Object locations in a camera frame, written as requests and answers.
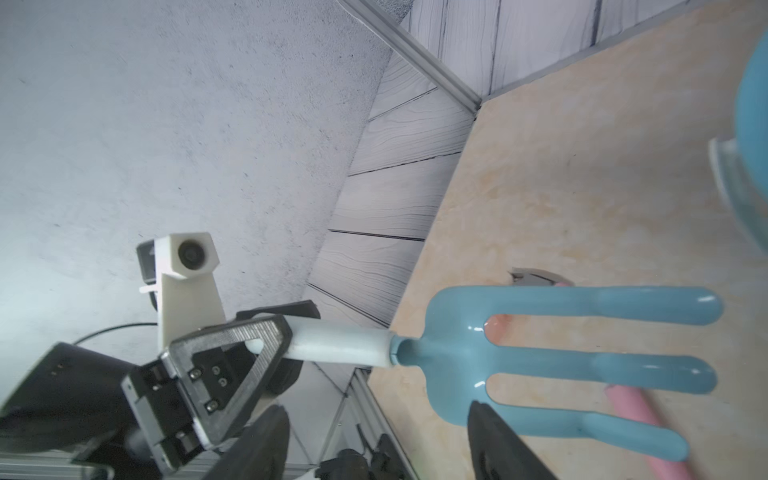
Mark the light blue plastic bucket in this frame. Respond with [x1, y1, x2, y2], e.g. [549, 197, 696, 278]
[708, 35, 767, 252]

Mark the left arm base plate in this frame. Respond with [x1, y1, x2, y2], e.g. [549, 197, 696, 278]
[314, 434, 413, 480]

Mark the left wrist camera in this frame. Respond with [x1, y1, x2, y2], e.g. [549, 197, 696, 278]
[136, 232, 226, 350]

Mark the light blue fork white handle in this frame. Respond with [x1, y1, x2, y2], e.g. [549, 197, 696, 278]
[285, 286, 724, 426]

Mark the purple rake pink handle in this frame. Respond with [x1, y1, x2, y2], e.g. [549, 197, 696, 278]
[554, 281, 700, 480]

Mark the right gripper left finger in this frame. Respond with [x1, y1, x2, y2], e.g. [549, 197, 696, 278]
[202, 405, 291, 480]

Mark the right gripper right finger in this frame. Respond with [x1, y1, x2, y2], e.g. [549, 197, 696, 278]
[467, 401, 557, 480]

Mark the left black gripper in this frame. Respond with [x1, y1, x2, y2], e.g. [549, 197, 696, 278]
[121, 300, 321, 474]

